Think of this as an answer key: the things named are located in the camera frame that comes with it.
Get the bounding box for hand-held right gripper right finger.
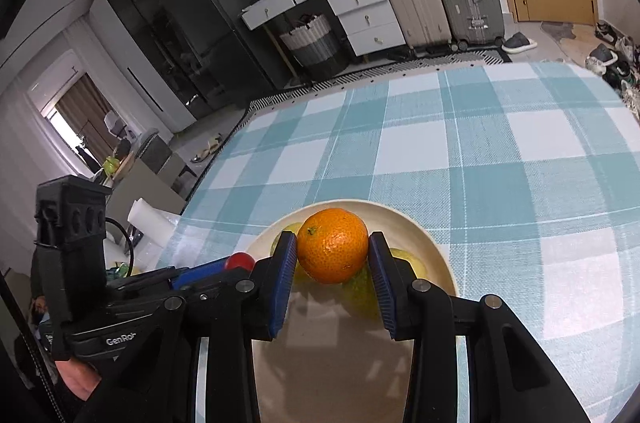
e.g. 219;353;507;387
368;232;592;423

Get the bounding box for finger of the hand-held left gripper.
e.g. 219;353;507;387
182;268;253;304
171;254;233;290

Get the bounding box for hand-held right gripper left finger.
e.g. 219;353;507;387
75;230;299;423

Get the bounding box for red tomato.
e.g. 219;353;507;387
224;252;256;272

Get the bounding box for orange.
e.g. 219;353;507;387
297;208;370;285

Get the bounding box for cream round plate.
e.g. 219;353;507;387
240;199;459;423

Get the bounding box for person's left hand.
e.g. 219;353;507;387
54;357;103;404

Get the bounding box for green yellow citrus fruit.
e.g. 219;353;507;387
270;228;321;284
340;247;429;321

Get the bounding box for white plastic roll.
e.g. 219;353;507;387
126;198;175;250

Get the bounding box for grey flat board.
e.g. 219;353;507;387
106;160;187;225

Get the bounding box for yellow sandals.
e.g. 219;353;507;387
191;133;224;164

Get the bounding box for brown curtain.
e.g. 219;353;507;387
55;73;122;174

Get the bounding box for teal checkered tablecloth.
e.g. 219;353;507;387
160;62;640;423

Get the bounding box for black tall cabinet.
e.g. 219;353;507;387
99;0;211;120

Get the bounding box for grey white laundry basket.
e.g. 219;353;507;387
279;14;351;82

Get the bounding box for dark grey refrigerator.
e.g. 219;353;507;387
157;0;297;114

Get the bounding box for white drawer desk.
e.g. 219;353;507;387
241;0;407;60

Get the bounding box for grey slipper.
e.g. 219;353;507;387
501;32;539;54

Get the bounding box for beige door mat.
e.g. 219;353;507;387
540;20;617;65

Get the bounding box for pile of shoes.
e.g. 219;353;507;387
585;20;640;120

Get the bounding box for black braided cable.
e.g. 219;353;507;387
0;274;65;423

